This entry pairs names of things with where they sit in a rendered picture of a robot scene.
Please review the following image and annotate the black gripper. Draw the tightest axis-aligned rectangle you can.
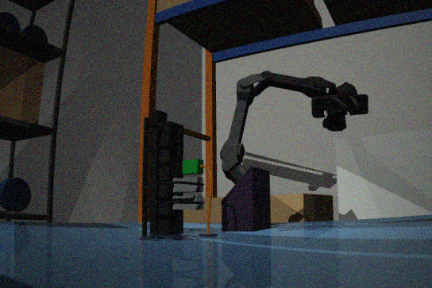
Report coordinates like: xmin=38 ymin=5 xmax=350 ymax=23
xmin=311 ymin=94 xmax=368 ymax=118

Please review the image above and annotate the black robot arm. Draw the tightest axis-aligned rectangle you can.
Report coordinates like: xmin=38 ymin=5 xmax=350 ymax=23
xmin=220 ymin=71 xmax=358 ymax=184

